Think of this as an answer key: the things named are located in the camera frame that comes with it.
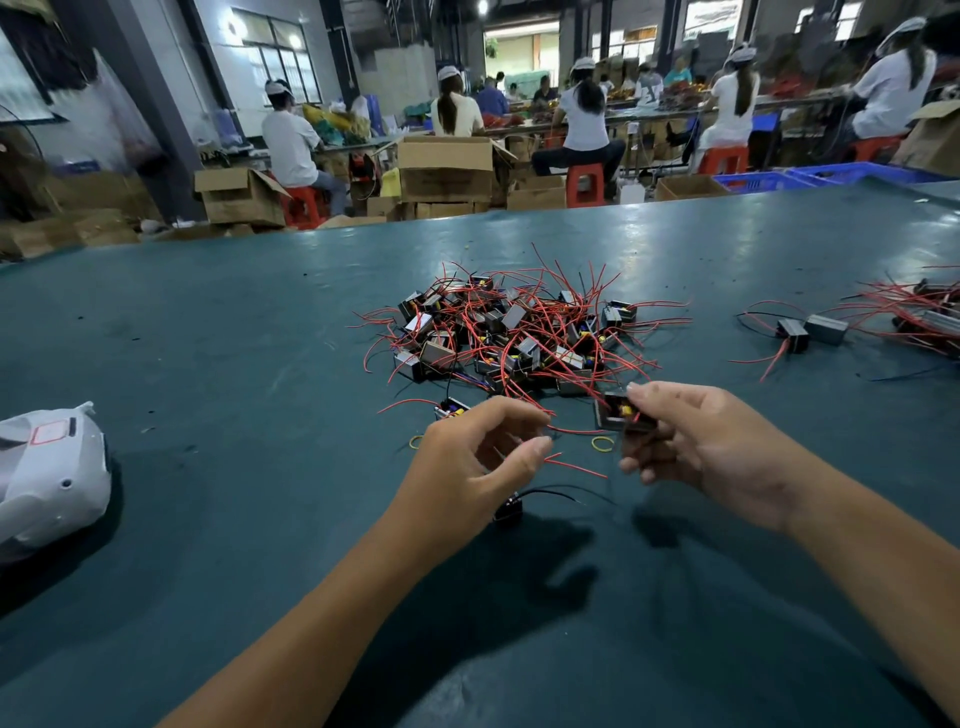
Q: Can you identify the person's left hand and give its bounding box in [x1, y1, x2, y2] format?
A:
[387, 396, 557, 566]

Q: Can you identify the person's right hand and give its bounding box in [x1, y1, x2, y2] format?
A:
[619, 381, 827, 534]

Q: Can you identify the central pile of wired modules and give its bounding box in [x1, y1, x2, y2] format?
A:
[357, 262, 695, 452]

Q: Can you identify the person's left forearm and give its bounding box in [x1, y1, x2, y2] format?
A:
[162, 532, 452, 728]

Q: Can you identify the person's right forearm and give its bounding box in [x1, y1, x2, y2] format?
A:
[777, 480, 960, 722]

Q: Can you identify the shallow cardboard box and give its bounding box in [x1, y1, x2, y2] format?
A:
[655, 174, 732, 201]

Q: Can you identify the blue plastic crate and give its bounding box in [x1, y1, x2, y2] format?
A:
[717, 171, 812, 194]
[787, 162, 947, 186]

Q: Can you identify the low cardboard box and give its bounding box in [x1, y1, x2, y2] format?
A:
[507, 172, 569, 212]

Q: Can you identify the large closed cardboard box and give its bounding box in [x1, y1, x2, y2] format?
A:
[397, 138, 497, 204]

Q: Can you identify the open cardboard box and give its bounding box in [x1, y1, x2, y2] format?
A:
[195, 165, 290, 227]

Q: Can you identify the tilted cardboard box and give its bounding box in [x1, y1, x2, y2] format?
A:
[895, 99, 960, 177]

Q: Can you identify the white plastic shell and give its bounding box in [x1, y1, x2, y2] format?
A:
[0, 400, 113, 564]

